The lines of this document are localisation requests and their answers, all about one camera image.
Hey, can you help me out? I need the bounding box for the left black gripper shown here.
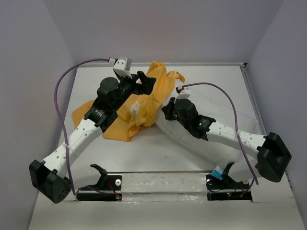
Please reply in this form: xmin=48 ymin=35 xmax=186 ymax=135
xmin=115 ymin=72 xmax=158 ymax=110

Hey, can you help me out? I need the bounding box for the yellow orange pillowcase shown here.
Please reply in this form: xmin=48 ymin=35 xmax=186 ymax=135
xmin=71 ymin=60 xmax=186 ymax=143

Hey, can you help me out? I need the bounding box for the white pillow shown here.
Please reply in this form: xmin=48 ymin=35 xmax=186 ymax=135
xmin=155 ymin=88 xmax=264 ymax=182

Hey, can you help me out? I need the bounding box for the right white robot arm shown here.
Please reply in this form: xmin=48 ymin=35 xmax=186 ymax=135
xmin=162 ymin=97 xmax=292 ymax=183

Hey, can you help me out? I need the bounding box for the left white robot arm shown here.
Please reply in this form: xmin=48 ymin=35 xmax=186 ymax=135
xmin=29 ymin=71 xmax=156 ymax=204

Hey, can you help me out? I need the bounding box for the blue white pillow label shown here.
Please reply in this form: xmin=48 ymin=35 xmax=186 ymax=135
xmin=211 ymin=169 xmax=223 ymax=180

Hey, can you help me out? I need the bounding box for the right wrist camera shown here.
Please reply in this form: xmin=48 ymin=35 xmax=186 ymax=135
xmin=176 ymin=87 xmax=190 ymax=100

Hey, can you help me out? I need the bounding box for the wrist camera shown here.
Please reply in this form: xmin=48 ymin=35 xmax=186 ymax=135
xmin=108 ymin=57 xmax=131 ymax=72
xmin=176 ymin=87 xmax=190 ymax=100

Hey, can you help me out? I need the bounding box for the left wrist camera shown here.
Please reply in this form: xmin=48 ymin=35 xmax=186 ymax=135
xmin=108 ymin=57 xmax=131 ymax=72

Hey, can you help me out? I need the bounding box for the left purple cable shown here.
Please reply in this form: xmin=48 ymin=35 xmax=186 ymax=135
xmin=54 ymin=57 xmax=116 ymax=196

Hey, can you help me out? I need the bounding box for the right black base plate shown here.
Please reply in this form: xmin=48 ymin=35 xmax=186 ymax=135
xmin=205 ymin=162 xmax=252 ymax=201

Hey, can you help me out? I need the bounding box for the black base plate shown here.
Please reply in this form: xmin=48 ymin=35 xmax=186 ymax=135
xmin=76 ymin=164 xmax=122 ymax=202
xmin=205 ymin=162 xmax=252 ymax=201

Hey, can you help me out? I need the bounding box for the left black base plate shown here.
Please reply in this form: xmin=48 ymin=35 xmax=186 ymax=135
xmin=76 ymin=164 xmax=122 ymax=202

